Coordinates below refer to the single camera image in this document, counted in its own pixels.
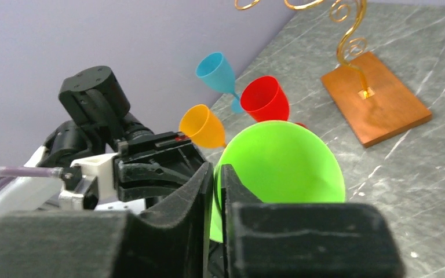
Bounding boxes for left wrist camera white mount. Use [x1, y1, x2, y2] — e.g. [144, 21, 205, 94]
[59, 153, 145, 214]

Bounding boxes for red plastic wine glass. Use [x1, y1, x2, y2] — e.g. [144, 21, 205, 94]
[240, 75, 290, 122]

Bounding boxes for blue plastic wine glass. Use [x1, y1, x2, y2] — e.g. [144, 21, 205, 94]
[195, 52, 244, 114]

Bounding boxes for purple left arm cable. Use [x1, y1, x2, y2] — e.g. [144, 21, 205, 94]
[0, 166, 64, 208]

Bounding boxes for gold wire wine glass rack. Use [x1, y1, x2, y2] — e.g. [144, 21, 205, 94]
[235, 0, 433, 148]

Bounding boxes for green plastic wine glass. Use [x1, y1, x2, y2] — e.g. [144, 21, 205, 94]
[209, 120, 346, 243]

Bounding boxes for orange plastic wine glass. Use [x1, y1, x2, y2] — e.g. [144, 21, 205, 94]
[179, 104, 227, 148]

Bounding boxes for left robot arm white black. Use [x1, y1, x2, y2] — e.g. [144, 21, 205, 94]
[0, 65, 205, 217]

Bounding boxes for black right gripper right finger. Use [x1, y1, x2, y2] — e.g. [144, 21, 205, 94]
[221, 164, 405, 277]

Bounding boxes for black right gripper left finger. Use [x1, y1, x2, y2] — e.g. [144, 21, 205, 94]
[0, 162, 213, 277]

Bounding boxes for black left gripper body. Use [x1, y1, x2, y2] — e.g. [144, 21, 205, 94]
[115, 131, 206, 202]

